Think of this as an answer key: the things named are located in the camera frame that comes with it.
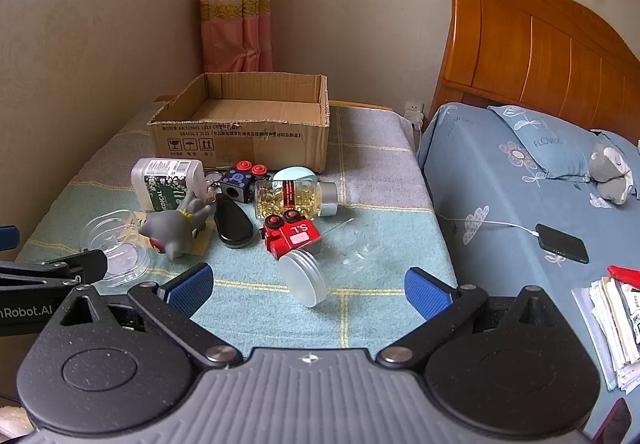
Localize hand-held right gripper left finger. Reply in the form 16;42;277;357
59;263;244;371

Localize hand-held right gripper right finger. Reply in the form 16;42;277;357
375;267;563;371

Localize clear plastic container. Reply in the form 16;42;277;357
80;209;151;284

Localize grey animal toy figure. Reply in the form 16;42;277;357
137;191;213;259

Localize pink keychain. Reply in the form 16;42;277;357
202;171;223;202

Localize clear jar with frosted lid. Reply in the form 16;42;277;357
278;219;386;309

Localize white bottle with green label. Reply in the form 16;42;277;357
131;157;207;212

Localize clear bottle of yellow capsules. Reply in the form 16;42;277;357
255;179;339;220

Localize cardboard box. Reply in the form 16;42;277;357
146;72;331;173

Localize blue floral bed sheet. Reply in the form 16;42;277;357
417;102;640;444

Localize black glossy oval case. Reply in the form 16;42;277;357
214;198;254;249

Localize black toy train red buttons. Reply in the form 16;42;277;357
220;160;271;203

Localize dark green smartphone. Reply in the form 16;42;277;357
535;223;590;264

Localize mint green earbuds case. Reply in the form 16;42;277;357
272;165;317;182

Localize blue floral pillow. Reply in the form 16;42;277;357
487;104;601;181

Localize stack of papers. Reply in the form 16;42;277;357
571;277;640;395

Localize red flat object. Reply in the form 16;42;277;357
607;265;640;287

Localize grey plush toy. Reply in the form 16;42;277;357
587;143;632;205

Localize dark red object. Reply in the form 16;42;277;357
592;398;632;444

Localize wooden bed headboard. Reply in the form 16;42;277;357
427;0;640;145

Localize white charging cable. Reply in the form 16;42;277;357
440;217;541;237

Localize white wall socket with plug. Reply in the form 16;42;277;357
404;100;426;130

